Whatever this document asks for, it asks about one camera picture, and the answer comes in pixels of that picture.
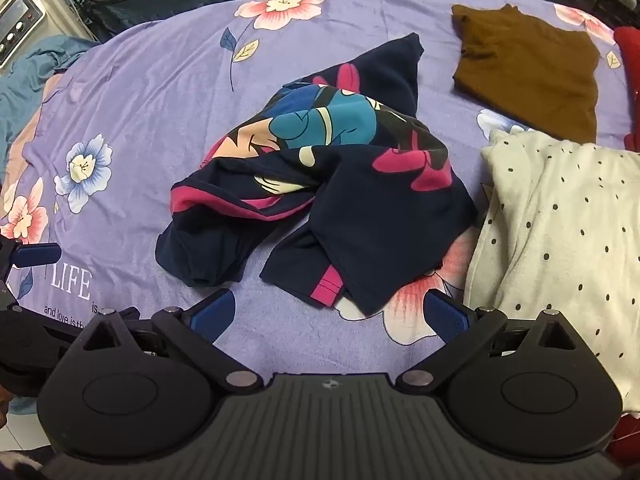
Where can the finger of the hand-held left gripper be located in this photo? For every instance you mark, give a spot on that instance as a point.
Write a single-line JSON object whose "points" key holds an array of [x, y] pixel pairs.
{"points": [[37, 255]]}

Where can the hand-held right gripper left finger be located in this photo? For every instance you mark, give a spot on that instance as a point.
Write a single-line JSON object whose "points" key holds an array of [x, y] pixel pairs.
{"points": [[215, 316]]}

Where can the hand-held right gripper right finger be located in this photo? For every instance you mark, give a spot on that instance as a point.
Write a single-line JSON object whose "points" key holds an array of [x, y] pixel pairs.
{"points": [[445, 316]]}

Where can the navy cartoon print t-shirt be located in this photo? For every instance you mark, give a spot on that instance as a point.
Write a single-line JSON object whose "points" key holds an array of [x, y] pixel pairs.
{"points": [[375, 210]]}

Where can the white polka dot garment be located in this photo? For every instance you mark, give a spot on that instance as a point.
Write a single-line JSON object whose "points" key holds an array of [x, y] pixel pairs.
{"points": [[550, 235]]}

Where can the teal blanket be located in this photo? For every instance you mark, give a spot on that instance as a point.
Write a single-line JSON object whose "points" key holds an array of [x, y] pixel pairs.
{"points": [[20, 90]]}

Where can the white control box with knobs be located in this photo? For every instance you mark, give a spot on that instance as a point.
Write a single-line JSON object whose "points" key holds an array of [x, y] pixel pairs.
{"points": [[15, 15]]}

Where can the brown folded garment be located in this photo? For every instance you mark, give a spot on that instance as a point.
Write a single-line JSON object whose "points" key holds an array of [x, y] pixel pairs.
{"points": [[530, 70]]}

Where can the red garment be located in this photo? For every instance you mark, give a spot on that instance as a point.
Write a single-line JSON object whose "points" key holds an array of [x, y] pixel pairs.
{"points": [[631, 50]]}

